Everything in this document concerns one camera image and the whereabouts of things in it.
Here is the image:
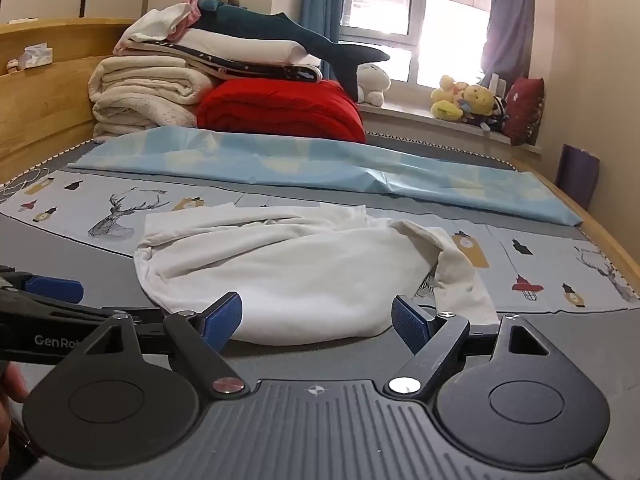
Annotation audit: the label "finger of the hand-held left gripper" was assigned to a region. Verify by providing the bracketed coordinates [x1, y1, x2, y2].
[0, 266, 84, 305]

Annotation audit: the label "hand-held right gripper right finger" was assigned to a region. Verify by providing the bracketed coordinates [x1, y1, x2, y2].
[384, 294, 556, 401]

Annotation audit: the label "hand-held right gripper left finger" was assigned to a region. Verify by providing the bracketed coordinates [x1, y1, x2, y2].
[70, 291, 251, 400]

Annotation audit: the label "white garment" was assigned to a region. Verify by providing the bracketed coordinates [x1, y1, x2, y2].
[134, 203, 501, 346]

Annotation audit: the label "person's left hand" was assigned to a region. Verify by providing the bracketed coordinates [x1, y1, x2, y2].
[0, 363, 29, 456]

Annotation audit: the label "grey mattress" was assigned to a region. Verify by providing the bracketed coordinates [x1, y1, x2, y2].
[0, 132, 640, 411]

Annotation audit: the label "deer printed bedsheet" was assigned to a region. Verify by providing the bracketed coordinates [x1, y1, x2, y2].
[0, 169, 640, 313]

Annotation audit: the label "light blue sheet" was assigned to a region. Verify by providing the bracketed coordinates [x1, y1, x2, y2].
[67, 126, 583, 226]

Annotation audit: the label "wooden headboard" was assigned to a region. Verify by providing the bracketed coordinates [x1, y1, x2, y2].
[0, 17, 147, 186]

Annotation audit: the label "window sill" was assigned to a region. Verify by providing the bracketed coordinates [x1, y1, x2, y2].
[357, 102, 543, 153]

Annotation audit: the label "red folded blanket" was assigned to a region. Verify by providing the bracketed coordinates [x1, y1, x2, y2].
[196, 79, 368, 143]

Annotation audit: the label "cream folded quilt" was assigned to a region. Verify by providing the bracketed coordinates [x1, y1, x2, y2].
[89, 55, 221, 142]

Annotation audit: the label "yellow plush toy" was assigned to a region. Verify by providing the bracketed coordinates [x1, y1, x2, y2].
[431, 75, 467, 121]

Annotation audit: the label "tissue box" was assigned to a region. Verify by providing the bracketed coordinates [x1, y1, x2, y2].
[19, 45, 54, 69]

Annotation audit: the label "yellow plush doll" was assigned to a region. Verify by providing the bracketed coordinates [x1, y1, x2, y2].
[462, 84, 507, 127]

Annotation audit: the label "white plush toy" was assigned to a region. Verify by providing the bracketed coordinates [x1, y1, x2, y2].
[356, 62, 391, 107]

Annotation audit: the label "red pillow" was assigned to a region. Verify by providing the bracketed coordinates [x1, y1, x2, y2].
[502, 77, 546, 146]

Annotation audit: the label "white pillow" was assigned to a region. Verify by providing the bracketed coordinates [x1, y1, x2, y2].
[175, 27, 322, 68]

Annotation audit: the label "white folded cloth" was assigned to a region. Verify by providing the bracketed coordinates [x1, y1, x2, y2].
[114, 2, 201, 56]

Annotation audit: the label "window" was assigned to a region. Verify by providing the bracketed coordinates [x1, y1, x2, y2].
[339, 0, 496, 88]

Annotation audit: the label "dark blue shark plush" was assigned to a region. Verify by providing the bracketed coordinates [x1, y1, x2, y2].
[192, 0, 391, 101]

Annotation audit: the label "pink cloth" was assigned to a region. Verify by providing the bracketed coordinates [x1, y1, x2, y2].
[167, 0, 201, 43]

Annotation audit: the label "purple curtain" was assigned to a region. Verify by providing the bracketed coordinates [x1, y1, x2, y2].
[480, 0, 537, 86]

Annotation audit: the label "blue curtain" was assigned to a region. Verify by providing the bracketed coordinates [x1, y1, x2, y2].
[300, 0, 352, 45]

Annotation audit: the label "wooden bed frame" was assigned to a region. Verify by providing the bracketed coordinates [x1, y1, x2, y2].
[510, 157, 640, 286]

